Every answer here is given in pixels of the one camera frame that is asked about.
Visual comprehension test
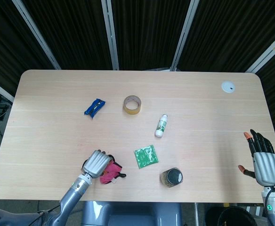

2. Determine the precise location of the black waste bin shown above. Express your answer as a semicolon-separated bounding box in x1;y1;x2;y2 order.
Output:
204;204;267;226

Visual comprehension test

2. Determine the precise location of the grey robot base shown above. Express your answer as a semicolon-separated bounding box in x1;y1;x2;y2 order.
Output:
81;201;183;226

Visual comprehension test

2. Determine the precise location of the pink cloth with black trim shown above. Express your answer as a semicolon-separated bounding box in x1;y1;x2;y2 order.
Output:
99;155;127;185

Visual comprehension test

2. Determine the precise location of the green sachet packet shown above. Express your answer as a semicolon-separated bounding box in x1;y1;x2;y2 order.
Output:
134;144;160;170

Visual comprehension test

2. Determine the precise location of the brown tape roll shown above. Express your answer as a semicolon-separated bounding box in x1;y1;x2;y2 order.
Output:
122;95;143;116

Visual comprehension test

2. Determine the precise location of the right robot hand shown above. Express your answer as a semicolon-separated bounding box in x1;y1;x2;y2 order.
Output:
238;129;275;187

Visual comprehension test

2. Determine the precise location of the glass jar with dark lid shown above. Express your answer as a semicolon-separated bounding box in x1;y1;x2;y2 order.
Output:
160;167;184;189

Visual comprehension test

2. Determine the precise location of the blue snack wrapper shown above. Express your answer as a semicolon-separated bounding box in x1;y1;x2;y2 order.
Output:
84;98;106;119

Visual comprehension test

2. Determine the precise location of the white round cable grommet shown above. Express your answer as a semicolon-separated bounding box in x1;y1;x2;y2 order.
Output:
221;81;236;94

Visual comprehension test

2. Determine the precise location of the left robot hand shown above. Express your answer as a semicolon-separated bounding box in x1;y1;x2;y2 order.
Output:
81;149;116;180

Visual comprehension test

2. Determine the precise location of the small white bottle green label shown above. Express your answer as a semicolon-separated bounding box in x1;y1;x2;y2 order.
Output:
154;113;169;138

